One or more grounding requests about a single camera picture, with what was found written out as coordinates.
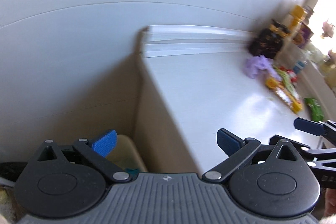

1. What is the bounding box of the beige trash bin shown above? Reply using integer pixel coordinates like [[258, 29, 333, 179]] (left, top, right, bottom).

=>
[[106, 135, 147, 173]]

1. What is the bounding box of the person's right hand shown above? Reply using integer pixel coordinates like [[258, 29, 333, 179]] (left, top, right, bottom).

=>
[[324, 189, 336, 217]]

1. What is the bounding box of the green snack wrapper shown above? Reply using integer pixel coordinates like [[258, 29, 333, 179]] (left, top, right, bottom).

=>
[[304, 98, 325, 122]]

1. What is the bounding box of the yellow snack package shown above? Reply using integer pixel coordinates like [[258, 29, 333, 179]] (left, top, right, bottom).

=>
[[265, 76, 303, 114]]

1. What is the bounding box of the red snack wrapper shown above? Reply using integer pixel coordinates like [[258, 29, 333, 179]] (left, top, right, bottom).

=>
[[285, 69, 297, 84]]

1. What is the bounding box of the green lettuce leaf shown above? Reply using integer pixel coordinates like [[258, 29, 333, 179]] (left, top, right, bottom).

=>
[[273, 66, 295, 93]]

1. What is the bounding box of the sprouting garlic bunch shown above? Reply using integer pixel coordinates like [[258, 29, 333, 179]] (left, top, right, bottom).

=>
[[318, 50, 335, 89]]

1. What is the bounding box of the small clear plastic bottle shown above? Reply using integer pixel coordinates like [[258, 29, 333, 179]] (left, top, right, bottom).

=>
[[293, 60, 307, 75]]

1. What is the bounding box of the purple rubber glove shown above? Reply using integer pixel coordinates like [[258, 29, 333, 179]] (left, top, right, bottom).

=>
[[243, 55, 276, 79]]

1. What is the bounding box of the purple instant noodle cup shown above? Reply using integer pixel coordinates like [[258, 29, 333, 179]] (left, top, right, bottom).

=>
[[292, 23, 314, 48]]

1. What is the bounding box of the dark sauce bottle left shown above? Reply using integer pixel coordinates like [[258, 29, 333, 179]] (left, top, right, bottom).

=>
[[248, 26, 283, 59]]

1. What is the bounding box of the dark sauce bottle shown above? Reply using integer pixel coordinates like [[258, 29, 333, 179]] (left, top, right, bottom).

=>
[[248, 26, 283, 59], [266, 19, 290, 59]]

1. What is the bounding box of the hanging garlic bunch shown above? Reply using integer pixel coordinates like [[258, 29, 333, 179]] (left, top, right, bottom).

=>
[[321, 21, 335, 38]]

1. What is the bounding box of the dark sauce bottle right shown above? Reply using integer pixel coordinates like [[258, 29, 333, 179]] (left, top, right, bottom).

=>
[[266, 19, 290, 59]]

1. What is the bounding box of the yellow-capped white squeeze bottle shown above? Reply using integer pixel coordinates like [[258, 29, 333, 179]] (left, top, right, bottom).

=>
[[282, 5, 307, 38]]

